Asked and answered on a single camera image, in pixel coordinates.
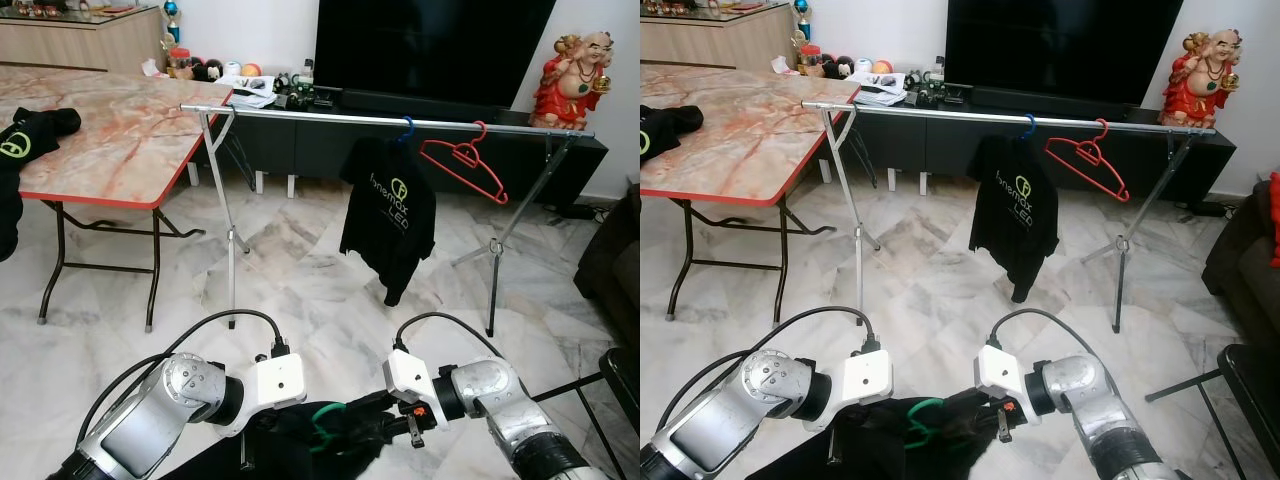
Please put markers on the orange yellow ball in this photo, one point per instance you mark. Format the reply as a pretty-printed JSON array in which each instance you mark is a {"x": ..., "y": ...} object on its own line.
[
  {"x": 882, "y": 68},
  {"x": 251, "y": 71}
]

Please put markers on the black plush toy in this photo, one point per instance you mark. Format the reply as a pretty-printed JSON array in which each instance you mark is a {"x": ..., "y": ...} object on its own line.
[
  {"x": 206, "y": 70},
  {"x": 837, "y": 67}
]

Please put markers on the black flat television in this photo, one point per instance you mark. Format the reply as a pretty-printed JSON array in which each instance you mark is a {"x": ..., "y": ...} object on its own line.
[
  {"x": 1060, "y": 50},
  {"x": 430, "y": 50}
]

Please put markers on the black low tv console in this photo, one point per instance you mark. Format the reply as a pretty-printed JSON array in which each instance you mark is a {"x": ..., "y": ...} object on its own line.
[
  {"x": 300, "y": 150},
  {"x": 930, "y": 150}
]

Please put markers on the black metal stand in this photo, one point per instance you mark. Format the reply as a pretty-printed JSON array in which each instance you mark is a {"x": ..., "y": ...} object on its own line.
[
  {"x": 1255, "y": 375},
  {"x": 625, "y": 375}
]

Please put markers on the white paper stack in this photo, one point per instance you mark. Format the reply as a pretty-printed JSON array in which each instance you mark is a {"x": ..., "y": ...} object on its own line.
[
  {"x": 882, "y": 90},
  {"x": 252, "y": 92}
]

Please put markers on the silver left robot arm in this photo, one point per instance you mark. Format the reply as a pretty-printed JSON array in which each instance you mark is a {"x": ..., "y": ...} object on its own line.
[
  {"x": 140, "y": 430},
  {"x": 730, "y": 430}
]

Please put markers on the blue plastic hanger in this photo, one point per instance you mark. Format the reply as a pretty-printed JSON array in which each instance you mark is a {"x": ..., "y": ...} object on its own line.
[
  {"x": 410, "y": 125},
  {"x": 1030, "y": 120}
]

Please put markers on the marble pattern folding table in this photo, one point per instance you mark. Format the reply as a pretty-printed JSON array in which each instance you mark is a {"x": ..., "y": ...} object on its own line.
[
  {"x": 750, "y": 135},
  {"x": 120, "y": 130}
]

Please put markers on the gold blue trophy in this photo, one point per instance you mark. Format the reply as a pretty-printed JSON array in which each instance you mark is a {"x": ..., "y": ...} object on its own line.
[
  {"x": 802, "y": 18},
  {"x": 171, "y": 20}
]

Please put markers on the black small electronics pile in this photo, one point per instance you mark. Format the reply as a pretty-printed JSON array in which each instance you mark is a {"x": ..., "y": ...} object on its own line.
[
  {"x": 305, "y": 92},
  {"x": 935, "y": 90}
]

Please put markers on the black printed t-shirt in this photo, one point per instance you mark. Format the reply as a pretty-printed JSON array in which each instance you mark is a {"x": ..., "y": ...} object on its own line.
[
  {"x": 390, "y": 210},
  {"x": 1015, "y": 210},
  {"x": 860, "y": 455},
  {"x": 30, "y": 135},
  {"x": 270, "y": 455},
  {"x": 665, "y": 130}
]

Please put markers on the red plastic hanger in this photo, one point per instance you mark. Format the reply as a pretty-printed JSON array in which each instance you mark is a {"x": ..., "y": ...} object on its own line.
[
  {"x": 1090, "y": 150},
  {"x": 465, "y": 152}
]

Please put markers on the black soundbar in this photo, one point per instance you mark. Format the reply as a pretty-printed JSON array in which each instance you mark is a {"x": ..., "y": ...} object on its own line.
[
  {"x": 1060, "y": 100},
  {"x": 430, "y": 101}
]

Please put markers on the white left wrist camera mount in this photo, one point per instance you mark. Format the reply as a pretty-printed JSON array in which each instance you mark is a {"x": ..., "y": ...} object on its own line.
[
  {"x": 275, "y": 380},
  {"x": 865, "y": 378}
]

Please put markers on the light wooden sideboard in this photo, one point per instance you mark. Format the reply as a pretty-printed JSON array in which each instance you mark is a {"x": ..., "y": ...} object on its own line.
[
  {"x": 80, "y": 42},
  {"x": 715, "y": 40}
]

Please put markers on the silver metal clothes rack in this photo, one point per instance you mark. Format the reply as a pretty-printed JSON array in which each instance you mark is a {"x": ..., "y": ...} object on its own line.
[
  {"x": 330, "y": 116},
  {"x": 950, "y": 113}
]

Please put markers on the red lid jar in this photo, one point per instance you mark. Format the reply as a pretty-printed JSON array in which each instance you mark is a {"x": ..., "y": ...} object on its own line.
[
  {"x": 180, "y": 63},
  {"x": 810, "y": 62}
]

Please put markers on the red laughing buddha statue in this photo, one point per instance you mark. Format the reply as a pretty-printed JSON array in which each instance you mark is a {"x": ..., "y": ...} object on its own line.
[
  {"x": 575, "y": 85},
  {"x": 1203, "y": 85}
]

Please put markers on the red cushion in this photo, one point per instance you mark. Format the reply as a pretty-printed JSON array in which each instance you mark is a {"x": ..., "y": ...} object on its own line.
[{"x": 1275, "y": 220}]

